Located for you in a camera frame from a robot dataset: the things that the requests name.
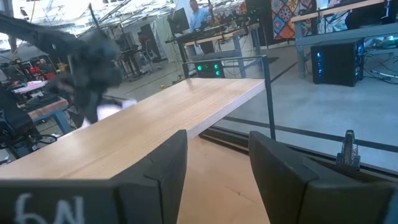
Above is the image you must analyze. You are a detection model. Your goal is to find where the black background monitor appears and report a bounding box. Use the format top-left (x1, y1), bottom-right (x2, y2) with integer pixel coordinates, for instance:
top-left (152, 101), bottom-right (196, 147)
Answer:
top-left (167, 7), bottom-right (191, 34)

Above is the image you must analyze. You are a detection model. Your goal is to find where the wooden bench with blue legs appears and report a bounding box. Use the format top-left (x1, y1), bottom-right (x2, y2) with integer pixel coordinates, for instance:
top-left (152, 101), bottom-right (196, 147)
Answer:
top-left (18, 96), bottom-right (72, 135)

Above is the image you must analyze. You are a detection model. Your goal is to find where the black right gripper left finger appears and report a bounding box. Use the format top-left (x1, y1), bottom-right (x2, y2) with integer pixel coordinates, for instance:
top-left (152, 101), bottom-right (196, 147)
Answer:
top-left (0, 129), bottom-right (189, 224)

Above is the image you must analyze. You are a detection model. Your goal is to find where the metal clamp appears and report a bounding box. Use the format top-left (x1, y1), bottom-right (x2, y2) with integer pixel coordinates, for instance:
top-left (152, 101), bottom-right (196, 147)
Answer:
top-left (335, 129), bottom-right (361, 170)

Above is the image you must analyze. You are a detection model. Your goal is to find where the computer with green lights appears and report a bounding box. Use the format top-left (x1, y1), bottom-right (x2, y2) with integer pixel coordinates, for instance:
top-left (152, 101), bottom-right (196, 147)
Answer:
top-left (194, 60), bottom-right (225, 79)

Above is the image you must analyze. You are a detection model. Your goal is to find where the standing person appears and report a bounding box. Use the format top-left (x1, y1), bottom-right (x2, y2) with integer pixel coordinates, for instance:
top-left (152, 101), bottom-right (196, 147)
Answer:
top-left (188, 0), bottom-right (214, 31)

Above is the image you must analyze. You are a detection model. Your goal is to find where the seated person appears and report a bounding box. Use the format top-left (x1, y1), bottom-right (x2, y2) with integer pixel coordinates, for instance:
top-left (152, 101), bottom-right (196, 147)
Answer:
top-left (35, 57), bottom-right (57, 75)

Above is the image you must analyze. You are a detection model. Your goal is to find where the black aluminium table frame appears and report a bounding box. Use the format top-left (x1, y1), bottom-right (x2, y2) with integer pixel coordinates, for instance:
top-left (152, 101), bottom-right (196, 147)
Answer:
top-left (198, 116), bottom-right (398, 184)

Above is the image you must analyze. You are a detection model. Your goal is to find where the wooden workbench with grey legs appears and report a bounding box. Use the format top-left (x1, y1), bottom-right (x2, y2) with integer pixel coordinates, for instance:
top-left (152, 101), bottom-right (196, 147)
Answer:
top-left (291, 0), bottom-right (398, 79)
top-left (176, 22), bottom-right (262, 79)

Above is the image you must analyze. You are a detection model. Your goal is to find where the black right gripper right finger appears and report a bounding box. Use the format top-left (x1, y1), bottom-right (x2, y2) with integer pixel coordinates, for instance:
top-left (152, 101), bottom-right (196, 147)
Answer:
top-left (248, 130), bottom-right (398, 224)

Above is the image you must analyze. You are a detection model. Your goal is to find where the pink slide sandal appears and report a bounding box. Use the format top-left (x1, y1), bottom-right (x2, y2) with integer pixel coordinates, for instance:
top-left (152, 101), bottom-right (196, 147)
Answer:
top-left (81, 98), bottom-right (138, 128)

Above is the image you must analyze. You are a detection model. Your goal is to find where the black computer tower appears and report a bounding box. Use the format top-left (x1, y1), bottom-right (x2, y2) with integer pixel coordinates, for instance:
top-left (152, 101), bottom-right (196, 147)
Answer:
top-left (310, 39), bottom-right (365, 88)

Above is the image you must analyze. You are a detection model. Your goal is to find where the colourful patchwork panel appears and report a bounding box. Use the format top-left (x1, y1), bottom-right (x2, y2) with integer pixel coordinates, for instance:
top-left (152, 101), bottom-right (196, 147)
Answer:
top-left (270, 0), bottom-right (315, 40)

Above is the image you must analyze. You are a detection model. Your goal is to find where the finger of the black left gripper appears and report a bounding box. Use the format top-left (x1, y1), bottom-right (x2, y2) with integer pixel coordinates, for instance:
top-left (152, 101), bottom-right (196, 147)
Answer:
top-left (100, 96), bottom-right (129, 105)
top-left (75, 91), bottom-right (100, 124)

